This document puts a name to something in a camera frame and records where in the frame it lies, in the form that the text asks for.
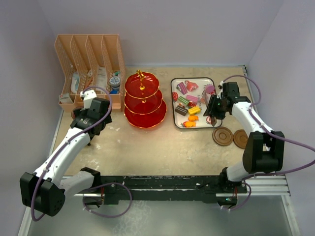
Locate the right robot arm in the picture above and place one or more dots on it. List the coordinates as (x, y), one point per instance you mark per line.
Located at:
(263, 153)

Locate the brown round coaster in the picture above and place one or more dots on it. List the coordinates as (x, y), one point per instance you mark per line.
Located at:
(240, 138)
(222, 136)

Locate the right brown round coaster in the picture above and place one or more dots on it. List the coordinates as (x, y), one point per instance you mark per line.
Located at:
(240, 138)

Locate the purple striped cake slice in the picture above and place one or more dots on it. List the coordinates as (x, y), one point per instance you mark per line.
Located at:
(182, 88)

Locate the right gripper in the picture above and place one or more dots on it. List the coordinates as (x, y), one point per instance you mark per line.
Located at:
(214, 99)

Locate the lower orange fish pastry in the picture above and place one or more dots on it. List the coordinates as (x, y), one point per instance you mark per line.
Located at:
(189, 124)

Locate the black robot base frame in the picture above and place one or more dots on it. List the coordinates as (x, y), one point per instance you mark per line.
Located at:
(206, 189)

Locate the pink mug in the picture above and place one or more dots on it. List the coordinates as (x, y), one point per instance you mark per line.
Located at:
(76, 112)

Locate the orange fish pastry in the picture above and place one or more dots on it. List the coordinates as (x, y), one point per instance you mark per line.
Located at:
(189, 124)
(193, 118)

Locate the small carton box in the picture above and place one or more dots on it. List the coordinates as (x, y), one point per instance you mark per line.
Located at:
(65, 98)

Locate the left brown round coaster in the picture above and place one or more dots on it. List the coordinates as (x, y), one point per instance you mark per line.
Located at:
(222, 136)

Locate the white strawberry enamel tray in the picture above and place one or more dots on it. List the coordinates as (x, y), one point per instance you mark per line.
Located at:
(201, 82)

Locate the chocolate cake slice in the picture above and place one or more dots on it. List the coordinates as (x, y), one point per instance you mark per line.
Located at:
(181, 110)

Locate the white blue tube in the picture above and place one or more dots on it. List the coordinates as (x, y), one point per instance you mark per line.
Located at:
(75, 82)

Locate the pink striped cake slice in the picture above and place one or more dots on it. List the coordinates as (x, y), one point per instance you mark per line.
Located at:
(192, 98)

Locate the peach desk file organizer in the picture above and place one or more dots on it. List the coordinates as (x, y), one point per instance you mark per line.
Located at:
(96, 57)

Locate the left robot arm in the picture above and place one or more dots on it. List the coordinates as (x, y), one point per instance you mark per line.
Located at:
(43, 190)

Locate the pink heart cake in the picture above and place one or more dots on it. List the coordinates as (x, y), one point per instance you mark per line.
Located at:
(191, 86)

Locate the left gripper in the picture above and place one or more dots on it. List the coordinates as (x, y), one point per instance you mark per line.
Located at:
(83, 112)

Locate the red three-tier cake stand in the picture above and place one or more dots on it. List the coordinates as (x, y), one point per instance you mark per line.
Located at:
(144, 104)

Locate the metal serving tongs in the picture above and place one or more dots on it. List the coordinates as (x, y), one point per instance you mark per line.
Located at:
(206, 122)

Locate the upper orange fish pastry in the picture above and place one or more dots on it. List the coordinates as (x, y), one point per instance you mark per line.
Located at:
(193, 118)

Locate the green striped cake slice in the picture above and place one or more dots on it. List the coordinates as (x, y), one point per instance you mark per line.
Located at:
(183, 102)

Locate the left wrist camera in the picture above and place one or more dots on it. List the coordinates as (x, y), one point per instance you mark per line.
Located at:
(87, 97)

